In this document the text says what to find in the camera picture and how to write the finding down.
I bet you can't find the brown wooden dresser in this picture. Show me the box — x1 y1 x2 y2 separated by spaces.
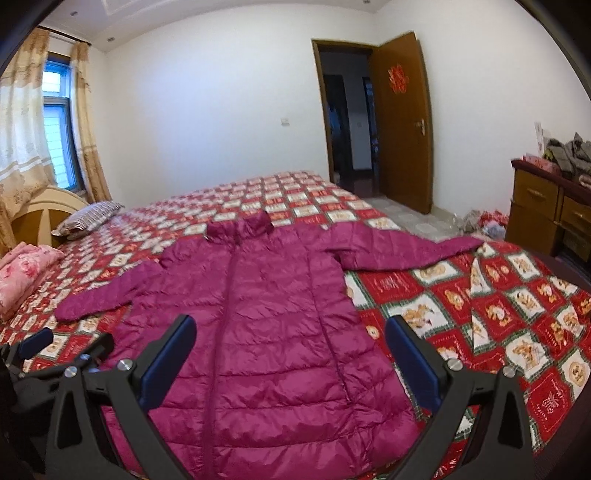
506 159 590 270

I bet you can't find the window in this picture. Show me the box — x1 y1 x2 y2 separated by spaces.
42 53 83 193

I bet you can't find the left beige curtain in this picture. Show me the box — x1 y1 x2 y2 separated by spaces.
1 29 55 253

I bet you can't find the brown wooden door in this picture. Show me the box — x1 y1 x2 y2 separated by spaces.
369 32 434 214

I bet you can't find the right beige curtain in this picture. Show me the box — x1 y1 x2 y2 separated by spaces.
69 42 112 203

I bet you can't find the beige wooden headboard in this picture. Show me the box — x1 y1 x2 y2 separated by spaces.
11 186 88 248

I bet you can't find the red door decoration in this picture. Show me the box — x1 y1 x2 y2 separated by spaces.
388 64 410 94

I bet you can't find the beige curtain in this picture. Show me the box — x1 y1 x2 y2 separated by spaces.
69 42 112 203
1 29 55 253

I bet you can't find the silver door handle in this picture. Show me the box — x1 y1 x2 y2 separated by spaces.
415 119 426 136

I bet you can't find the grey clothes pile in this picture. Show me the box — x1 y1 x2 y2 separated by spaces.
544 133 591 189

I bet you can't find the clutter on floor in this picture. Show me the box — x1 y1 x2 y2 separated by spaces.
454 210 509 240

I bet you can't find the magenta down jacket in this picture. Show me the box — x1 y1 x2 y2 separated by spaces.
54 212 480 479

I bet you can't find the striped grey pillow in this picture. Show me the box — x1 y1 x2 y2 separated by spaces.
51 201 123 241

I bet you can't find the red patterned bed sheet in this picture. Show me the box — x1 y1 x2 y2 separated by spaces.
1 172 590 451

